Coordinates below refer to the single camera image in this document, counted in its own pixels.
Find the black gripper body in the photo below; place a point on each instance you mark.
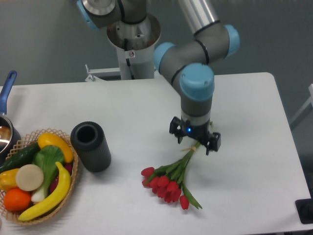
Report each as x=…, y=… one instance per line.
x=197, y=132

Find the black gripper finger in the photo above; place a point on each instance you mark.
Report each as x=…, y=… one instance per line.
x=211, y=141
x=175, y=128

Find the red tulip bouquet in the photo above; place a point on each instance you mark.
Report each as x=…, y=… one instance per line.
x=168, y=181

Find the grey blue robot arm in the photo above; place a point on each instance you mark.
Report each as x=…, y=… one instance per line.
x=186, y=68

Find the dark grey ribbed vase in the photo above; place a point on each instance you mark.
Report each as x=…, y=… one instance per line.
x=89, y=141

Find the black device at table edge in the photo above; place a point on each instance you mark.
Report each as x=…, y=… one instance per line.
x=305, y=210

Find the red fruit in basket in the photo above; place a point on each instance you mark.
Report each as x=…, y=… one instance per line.
x=54, y=183

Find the green bok choy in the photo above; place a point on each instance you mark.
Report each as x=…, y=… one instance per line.
x=45, y=159

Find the yellow banana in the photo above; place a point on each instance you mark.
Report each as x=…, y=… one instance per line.
x=52, y=200

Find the woven wicker basket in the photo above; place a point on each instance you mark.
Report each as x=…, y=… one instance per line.
x=22, y=143

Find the green cucumber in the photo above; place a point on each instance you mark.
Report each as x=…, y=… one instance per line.
x=21, y=158

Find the beige round disc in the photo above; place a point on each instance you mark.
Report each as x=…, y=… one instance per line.
x=29, y=177

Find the yellow bell pepper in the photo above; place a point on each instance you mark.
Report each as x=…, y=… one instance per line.
x=7, y=179

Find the orange fruit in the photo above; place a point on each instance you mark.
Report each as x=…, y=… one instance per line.
x=17, y=200

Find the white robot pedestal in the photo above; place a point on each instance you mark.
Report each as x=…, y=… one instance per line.
x=135, y=46

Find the white metal bracket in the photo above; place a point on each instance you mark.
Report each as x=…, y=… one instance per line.
x=102, y=73

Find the white frame at right edge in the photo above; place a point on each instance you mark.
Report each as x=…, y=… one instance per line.
x=303, y=111

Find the blue handled saucepan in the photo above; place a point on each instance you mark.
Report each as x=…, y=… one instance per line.
x=8, y=133

